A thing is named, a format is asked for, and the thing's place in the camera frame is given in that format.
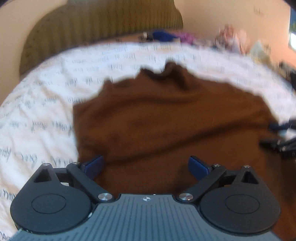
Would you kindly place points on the white script-print bedspread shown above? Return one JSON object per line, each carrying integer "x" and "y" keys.
{"x": 37, "y": 119}

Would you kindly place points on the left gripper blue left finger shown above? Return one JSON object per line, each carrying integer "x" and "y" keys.
{"x": 93, "y": 167}

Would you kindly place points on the brown knit sweater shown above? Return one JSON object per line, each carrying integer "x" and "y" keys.
{"x": 147, "y": 127}

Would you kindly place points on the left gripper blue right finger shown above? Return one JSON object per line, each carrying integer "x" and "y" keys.
{"x": 198, "y": 168}

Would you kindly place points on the pink clothes pile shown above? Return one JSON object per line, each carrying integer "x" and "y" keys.
{"x": 232, "y": 40}

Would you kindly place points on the olive green upholstered headboard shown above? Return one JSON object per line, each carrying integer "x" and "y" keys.
{"x": 79, "y": 22}

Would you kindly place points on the purple garment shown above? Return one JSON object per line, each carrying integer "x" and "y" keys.
{"x": 186, "y": 37}

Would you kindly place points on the dark blue garment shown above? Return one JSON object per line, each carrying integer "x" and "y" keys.
{"x": 163, "y": 36}

